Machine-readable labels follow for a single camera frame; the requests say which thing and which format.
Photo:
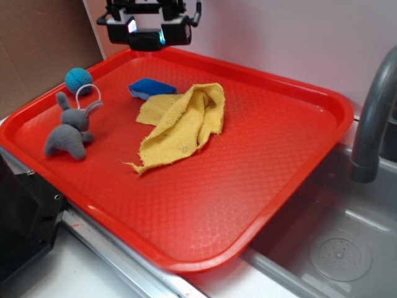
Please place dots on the blue knitted ball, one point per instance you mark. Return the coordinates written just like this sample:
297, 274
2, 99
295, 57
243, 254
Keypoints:
77, 78

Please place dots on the red plastic tray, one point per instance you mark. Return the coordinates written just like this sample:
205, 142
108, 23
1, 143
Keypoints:
204, 210

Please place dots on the grey plush bunny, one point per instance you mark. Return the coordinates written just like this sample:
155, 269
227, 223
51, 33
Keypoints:
73, 133

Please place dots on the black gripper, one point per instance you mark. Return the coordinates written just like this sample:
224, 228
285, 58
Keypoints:
175, 23

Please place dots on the grey sink basin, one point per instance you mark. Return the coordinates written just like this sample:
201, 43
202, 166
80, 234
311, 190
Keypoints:
334, 237

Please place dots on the yellow knitted cloth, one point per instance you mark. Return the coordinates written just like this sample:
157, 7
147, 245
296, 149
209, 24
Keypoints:
182, 124

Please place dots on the blue sponge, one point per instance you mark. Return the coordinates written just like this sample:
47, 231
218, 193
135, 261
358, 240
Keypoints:
145, 88

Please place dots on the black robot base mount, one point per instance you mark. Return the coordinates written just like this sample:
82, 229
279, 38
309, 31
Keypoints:
31, 210

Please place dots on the grey faucet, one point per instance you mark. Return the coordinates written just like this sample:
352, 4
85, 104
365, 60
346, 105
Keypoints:
376, 132

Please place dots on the brown cardboard panel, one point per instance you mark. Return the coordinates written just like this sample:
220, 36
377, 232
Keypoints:
40, 42

